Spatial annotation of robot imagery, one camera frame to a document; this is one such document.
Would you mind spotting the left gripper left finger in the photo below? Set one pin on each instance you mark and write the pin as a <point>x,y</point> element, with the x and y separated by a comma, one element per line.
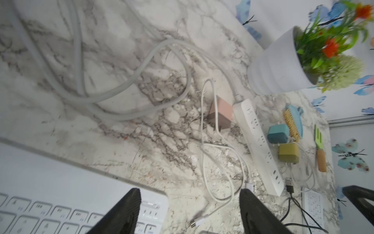
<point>123,217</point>

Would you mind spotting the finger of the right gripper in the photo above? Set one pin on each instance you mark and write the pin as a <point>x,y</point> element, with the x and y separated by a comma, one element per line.
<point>360,198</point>

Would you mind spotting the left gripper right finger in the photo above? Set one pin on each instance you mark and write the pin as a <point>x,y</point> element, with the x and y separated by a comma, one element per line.
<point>256,217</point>

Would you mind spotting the white keyboard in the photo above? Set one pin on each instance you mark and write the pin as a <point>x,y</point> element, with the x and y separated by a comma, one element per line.
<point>312,203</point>
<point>43,195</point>

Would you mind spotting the yellow USB charger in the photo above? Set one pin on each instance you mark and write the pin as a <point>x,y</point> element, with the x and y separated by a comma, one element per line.
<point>289,153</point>

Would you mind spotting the teal USB charger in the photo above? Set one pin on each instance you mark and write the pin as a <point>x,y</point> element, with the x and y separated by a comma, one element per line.
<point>278,134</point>

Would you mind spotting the white power strip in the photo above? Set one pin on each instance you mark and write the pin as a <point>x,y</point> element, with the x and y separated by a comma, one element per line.
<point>249,123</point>

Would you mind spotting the pink USB charger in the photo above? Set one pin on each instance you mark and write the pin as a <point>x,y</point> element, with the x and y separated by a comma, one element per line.
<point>225,112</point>

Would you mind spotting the potted artificial plant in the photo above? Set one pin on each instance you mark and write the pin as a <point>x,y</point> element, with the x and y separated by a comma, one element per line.
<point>314,56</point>

